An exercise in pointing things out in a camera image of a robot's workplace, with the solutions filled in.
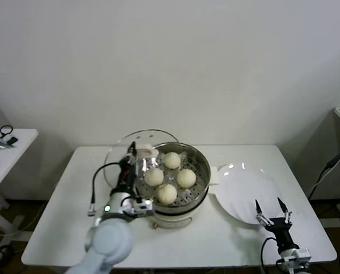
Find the cream electric cooking pot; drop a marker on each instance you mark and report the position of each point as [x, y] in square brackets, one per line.
[172, 220]

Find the perforated stainless steel steamer basket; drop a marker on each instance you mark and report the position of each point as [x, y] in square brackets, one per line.
[199, 164]

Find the white side table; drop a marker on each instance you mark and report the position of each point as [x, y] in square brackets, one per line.
[24, 140]

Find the white round plate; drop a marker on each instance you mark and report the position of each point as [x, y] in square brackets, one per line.
[244, 188]

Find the small black device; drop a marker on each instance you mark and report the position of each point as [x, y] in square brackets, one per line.
[12, 140]

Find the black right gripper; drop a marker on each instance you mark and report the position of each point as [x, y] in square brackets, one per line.
[281, 231]

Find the white steamed baozi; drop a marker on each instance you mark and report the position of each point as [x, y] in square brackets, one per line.
[172, 160]
[154, 177]
[167, 194]
[186, 178]

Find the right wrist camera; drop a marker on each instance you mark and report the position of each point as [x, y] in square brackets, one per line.
[301, 254]

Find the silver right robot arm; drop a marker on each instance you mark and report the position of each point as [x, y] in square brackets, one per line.
[289, 265]

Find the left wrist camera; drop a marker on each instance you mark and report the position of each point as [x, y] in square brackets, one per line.
[142, 207]

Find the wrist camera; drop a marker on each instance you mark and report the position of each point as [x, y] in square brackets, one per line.
[142, 207]
[301, 254]

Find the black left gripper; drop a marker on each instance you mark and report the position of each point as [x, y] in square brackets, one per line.
[126, 177]

